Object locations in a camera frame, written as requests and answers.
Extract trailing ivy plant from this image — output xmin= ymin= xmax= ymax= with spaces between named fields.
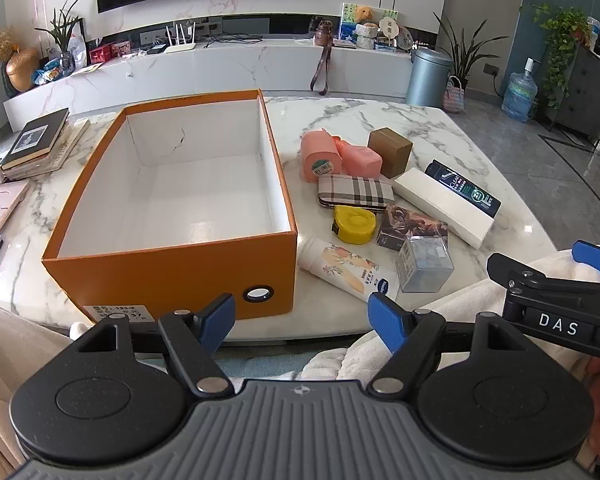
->
xmin=531 ymin=2 xmax=592 ymax=112

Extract black book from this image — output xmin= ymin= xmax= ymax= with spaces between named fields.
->
xmin=1 ymin=108 xmax=71 ymax=172

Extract stack of colourful items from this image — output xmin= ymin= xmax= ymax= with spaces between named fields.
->
xmin=339 ymin=2 xmax=401 ymax=45

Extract gold vase with dried flowers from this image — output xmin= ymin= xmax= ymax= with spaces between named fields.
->
xmin=0 ymin=27 xmax=42 ymax=94

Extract stack of pale books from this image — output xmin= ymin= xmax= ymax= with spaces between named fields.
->
xmin=0 ymin=118 xmax=92 ymax=182

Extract round paper fan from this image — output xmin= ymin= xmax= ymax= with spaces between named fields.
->
xmin=378 ymin=15 xmax=401 ymax=42

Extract dark printed card box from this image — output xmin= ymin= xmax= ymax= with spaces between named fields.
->
xmin=376 ymin=204 xmax=450 ymax=252

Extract green plant in glass vase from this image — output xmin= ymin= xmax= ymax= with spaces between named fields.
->
xmin=34 ymin=0 xmax=87 ymax=77

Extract white lotion tube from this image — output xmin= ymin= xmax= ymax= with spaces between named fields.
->
xmin=298 ymin=236 xmax=402 ymax=306

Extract clear plastic box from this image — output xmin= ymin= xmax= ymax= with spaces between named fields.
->
xmin=395 ymin=234 xmax=455 ymax=294

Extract orange cardboard box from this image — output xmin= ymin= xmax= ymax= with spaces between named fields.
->
xmin=41 ymin=89 xmax=299 ymax=322

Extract woven basket bag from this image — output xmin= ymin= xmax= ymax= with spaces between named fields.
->
xmin=442 ymin=75 xmax=467 ymax=114

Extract beige cushion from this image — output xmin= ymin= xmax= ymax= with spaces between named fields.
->
xmin=0 ymin=297 xmax=98 ymax=466

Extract white router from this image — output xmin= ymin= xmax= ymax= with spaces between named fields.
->
xmin=164 ymin=22 xmax=197 ymax=55

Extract yellow tape measure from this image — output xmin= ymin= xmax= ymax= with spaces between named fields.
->
xmin=332 ymin=205 xmax=377 ymax=245

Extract blue snack packets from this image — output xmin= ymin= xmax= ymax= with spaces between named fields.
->
xmin=31 ymin=57 xmax=65 ymax=87

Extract blue water jug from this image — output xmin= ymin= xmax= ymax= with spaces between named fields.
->
xmin=501 ymin=57 xmax=539 ymax=123

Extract tall potted plant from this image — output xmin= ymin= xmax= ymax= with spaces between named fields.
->
xmin=431 ymin=11 xmax=510 ymax=95

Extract dark blue shampoo bottle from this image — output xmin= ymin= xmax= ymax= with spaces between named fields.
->
xmin=425 ymin=159 xmax=502 ymax=219

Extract pink round container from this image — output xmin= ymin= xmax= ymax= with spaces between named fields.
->
xmin=300 ymin=129 xmax=344 ymax=183

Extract plaid wallet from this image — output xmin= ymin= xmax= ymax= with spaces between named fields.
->
xmin=317 ymin=175 xmax=396 ymax=211

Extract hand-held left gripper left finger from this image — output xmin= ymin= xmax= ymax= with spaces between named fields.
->
xmin=72 ymin=294 xmax=237 ymax=397

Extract dark grey cabinet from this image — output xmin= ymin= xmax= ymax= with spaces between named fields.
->
xmin=544 ymin=42 xmax=600 ymax=142

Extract long white box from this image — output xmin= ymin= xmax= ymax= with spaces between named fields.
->
xmin=392 ymin=167 xmax=496 ymax=250

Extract black cables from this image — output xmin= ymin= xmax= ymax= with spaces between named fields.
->
xmin=200 ymin=33 xmax=264 ymax=50

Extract small pink bottle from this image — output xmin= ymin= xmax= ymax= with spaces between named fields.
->
xmin=333 ymin=136 xmax=384 ymax=177

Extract grey trash can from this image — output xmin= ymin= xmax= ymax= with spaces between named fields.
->
xmin=405 ymin=46 xmax=454 ymax=108

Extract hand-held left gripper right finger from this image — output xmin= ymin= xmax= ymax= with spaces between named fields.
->
xmin=367 ymin=292 xmax=526 ymax=397

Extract brown cardboard box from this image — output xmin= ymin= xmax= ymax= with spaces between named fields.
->
xmin=368 ymin=127 xmax=414 ymax=180

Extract pink case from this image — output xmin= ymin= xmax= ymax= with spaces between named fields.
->
xmin=0 ymin=180 xmax=31 ymax=234

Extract black framed picture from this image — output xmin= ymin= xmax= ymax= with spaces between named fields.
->
xmin=55 ymin=17 xmax=87 ymax=70

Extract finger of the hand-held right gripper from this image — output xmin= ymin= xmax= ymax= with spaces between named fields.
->
xmin=571 ymin=240 xmax=600 ymax=277
xmin=486 ymin=252 xmax=600 ymax=295

